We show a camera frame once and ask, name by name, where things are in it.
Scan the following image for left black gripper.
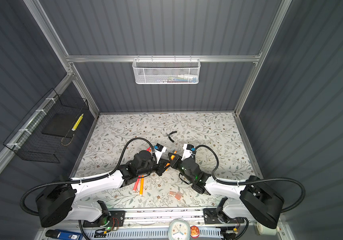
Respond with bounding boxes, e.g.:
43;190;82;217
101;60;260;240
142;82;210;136
138;157;171;178

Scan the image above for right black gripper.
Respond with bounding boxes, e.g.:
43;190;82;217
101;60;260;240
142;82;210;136
168;151;194;184

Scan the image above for orange highlighter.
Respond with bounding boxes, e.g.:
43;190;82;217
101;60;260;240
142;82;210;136
164;151;176;171
140;176;144;196

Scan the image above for translucent pink cap front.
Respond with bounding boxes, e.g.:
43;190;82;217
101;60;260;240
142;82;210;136
169;191;183;200

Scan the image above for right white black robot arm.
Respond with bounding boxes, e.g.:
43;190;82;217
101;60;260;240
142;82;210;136
168;153;284;229

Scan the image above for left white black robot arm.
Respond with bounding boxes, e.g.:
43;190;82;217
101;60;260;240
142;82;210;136
36;147;168;228

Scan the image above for pink highlighter lower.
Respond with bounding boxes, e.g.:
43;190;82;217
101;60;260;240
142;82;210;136
133;178;140;192

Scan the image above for white analog clock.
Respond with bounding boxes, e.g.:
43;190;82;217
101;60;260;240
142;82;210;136
168;219;191;240

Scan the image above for red round badge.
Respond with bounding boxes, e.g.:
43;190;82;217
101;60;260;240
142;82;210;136
190;226;200;239

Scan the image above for yellow highlighter in basket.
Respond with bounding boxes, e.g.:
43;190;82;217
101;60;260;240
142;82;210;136
71;114;84;132

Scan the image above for black pad in basket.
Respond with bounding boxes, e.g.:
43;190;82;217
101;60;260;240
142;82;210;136
41;114;76;139

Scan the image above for white tape roll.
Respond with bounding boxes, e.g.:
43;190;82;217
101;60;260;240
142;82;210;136
255;222;281;236

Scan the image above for blue black device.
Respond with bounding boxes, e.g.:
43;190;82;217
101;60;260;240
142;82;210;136
45;230;83;240

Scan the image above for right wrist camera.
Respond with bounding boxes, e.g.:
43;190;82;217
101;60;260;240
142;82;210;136
181;144;195;161

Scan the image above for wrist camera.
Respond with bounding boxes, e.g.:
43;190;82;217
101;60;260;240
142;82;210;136
154;144;167;164
181;144;195;161

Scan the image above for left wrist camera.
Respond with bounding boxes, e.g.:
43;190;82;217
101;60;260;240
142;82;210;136
154;144;167;164

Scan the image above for black handled pliers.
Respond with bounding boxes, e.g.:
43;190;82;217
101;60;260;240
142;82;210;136
166;131;177;143

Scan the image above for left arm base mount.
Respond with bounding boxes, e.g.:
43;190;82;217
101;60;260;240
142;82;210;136
82;211;126;229

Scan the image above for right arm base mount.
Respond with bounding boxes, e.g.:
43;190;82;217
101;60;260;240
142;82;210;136
203;208;245;225

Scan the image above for white wire mesh basket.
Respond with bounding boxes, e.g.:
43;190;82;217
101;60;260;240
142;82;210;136
132;60;201;85

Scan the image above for left black corrugated cable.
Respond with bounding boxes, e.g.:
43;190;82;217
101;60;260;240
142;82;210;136
20;137;157;217

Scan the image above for black corrugated cable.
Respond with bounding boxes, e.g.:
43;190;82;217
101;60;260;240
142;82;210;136
20;137;157;217
193;144;306;214

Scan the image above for black wire mesh basket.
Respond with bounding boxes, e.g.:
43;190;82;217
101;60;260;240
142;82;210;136
4;91;89;164

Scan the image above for right black corrugated cable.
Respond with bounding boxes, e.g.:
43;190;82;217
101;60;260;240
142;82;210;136
193;144;306;214

